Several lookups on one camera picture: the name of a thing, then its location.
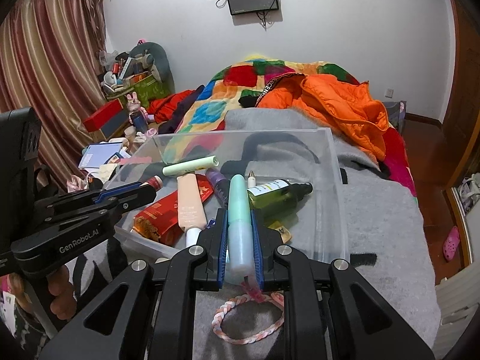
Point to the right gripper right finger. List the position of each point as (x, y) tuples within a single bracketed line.
[(331, 311)]

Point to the braided pink white hairband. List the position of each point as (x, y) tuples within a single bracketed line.
[(249, 317)]

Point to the pink bunny toy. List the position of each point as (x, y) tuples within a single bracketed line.
[(137, 114)]

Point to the red tea packet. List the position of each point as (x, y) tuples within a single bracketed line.
[(159, 223)]

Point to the clear plastic storage box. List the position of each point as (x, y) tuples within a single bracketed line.
[(317, 223)]

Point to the striped red gold curtain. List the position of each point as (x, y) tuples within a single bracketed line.
[(50, 53)]

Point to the purple black spray bottle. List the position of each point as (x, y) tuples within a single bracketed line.
[(220, 184)]

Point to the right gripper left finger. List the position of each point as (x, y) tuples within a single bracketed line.
[(147, 312)]

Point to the green cardboard box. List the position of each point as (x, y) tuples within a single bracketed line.
[(147, 90)]

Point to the green glass spray bottle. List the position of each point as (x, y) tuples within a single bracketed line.
[(278, 195)]

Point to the red clothing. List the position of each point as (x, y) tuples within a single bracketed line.
[(162, 109)]

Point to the white cabinet door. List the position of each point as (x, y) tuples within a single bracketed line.
[(458, 300)]

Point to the beige stick red cap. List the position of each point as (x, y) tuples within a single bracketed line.
[(155, 182)]

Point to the grey green neck pillow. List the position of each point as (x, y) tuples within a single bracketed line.
[(153, 57)]

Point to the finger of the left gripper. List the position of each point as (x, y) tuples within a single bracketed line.
[(74, 201), (112, 206)]

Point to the mint green bottle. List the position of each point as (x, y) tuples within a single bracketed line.
[(240, 235)]

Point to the wooden shelf unit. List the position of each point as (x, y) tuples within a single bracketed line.
[(461, 122)]

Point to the beige foundation tube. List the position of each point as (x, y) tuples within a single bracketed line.
[(190, 211)]

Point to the pink slipper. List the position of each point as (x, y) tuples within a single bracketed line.
[(451, 244)]

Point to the left hand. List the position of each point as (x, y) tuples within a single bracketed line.
[(64, 304)]

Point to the white pen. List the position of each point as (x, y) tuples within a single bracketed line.
[(251, 180)]

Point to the blue notebook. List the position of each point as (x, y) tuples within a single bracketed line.
[(96, 155)]

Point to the colourful patchwork quilt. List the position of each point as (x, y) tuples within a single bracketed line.
[(240, 85)]

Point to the light green tube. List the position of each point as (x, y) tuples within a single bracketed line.
[(179, 169)]

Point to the orange down jacket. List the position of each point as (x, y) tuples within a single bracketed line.
[(348, 109)]

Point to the red long box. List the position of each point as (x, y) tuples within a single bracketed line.
[(102, 115)]

